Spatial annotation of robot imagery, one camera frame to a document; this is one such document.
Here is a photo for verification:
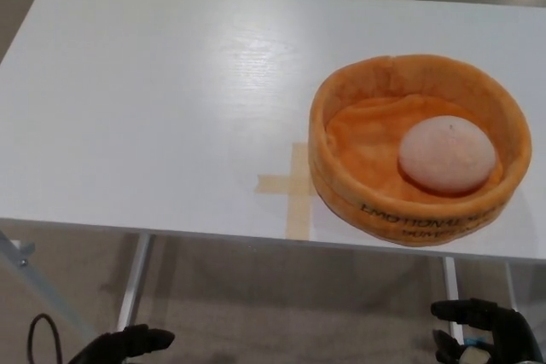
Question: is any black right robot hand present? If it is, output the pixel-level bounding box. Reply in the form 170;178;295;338
430;298;539;364

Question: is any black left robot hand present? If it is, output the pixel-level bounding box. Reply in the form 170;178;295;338
66;323;176;364

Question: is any pink round plush toy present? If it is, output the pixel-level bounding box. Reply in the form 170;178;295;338
398;116;498;194

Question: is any orange plush round basket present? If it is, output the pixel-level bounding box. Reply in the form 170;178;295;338
308;52;534;247

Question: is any white metal table leg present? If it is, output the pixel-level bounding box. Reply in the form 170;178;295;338
441;256;466;342
115;232;154;331

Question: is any grey metal diagonal brace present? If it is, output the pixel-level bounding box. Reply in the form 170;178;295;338
0;229;93;342

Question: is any beige masking tape cross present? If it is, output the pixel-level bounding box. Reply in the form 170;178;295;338
257;142;319;239

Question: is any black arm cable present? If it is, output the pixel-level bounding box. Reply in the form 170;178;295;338
27;313;61;364

